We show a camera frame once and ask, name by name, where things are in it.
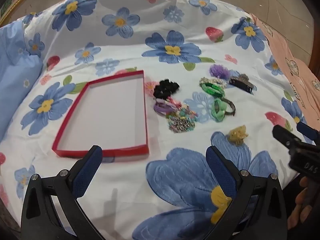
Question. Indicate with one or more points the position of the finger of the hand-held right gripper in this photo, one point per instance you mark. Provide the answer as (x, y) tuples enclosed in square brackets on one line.
[(283, 135), (308, 131)]

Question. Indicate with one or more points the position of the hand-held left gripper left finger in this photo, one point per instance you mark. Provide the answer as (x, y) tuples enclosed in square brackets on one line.
[(87, 170)]

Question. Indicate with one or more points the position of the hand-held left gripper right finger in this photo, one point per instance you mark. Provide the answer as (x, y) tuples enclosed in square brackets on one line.
[(221, 170)]

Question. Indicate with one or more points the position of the yellow hair claw clip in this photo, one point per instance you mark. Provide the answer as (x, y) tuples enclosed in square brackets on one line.
[(237, 134)]

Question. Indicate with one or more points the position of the green-faced wrist watch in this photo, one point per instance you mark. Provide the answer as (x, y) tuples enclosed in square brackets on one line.
[(218, 110)]

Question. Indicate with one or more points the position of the red cardboard box tray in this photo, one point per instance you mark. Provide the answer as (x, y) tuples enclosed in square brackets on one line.
[(107, 112)]

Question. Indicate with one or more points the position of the black scrunchie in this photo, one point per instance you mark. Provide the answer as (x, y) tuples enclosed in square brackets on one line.
[(165, 88)]

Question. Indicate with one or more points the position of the person's right hand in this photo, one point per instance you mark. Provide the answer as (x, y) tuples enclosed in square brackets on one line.
[(298, 210)]

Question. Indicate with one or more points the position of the pink printed cloth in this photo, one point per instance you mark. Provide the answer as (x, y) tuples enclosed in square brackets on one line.
[(292, 80)]

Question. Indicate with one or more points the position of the black hair claw clip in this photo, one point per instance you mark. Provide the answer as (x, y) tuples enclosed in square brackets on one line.
[(240, 83)]

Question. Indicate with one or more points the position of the pearl hair clip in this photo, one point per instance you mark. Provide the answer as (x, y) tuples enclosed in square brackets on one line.
[(215, 80)]

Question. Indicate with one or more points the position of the blue pillow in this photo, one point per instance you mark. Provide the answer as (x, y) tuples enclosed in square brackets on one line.
[(15, 75)]

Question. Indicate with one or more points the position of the blue floral bedsheet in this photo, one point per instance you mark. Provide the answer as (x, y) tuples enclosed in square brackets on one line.
[(140, 55)]

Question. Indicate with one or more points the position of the gold picture frame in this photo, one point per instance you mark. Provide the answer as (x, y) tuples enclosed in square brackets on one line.
[(15, 8)]

